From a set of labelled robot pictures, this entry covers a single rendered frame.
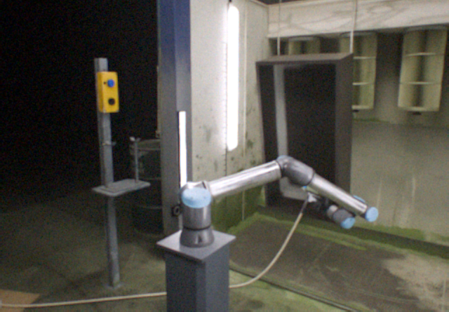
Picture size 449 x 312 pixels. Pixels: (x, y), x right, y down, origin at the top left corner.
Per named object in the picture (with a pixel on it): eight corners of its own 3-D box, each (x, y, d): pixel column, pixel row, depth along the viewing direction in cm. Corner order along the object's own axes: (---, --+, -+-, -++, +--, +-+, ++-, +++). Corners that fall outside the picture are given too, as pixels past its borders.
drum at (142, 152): (124, 223, 367) (120, 142, 352) (172, 212, 401) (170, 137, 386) (146, 242, 320) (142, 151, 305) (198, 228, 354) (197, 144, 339)
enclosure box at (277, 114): (283, 189, 311) (276, 55, 270) (350, 202, 278) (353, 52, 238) (265, 207, 284) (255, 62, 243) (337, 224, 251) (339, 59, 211)
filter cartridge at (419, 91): (438, 121, 316) (447, 29, 304) (441, 123, 284) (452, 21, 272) (395, 119, 333) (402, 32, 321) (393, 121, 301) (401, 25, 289)
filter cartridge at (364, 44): (354, 120, 319) (358, 29, 304) (328, 117, 352) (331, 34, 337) (382, 118, 333) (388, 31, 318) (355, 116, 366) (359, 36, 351)
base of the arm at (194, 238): (199, 251, 170) (199, 233, 168) (171, 242, 180) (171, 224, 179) (221, 238, 185) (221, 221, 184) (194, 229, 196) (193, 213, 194)
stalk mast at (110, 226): (114, 282, 255) (101, 59, 227) (120, 284, 252) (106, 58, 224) (108, 285, 250) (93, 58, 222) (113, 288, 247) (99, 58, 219)
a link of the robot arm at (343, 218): (358, 220, 223) (349, 232, 223) (343, 209, 232) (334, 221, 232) (353, 215, 217) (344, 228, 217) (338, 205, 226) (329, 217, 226)
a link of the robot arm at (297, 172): (299, 160, 187) (384, 210, 207) (290, 156, 199) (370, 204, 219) (288, 178, 188) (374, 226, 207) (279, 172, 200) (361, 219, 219)
